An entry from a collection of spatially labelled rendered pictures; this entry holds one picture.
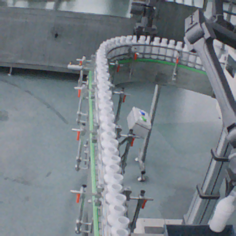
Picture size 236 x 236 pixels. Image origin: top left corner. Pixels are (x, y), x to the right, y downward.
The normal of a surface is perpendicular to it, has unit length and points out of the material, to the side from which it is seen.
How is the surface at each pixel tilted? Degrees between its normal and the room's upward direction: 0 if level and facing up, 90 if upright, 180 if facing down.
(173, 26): 90
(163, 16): 90
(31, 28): 90
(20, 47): 90
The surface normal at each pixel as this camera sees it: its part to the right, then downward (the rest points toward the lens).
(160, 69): 0.09, 0.46
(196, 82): -0.24, 0.40
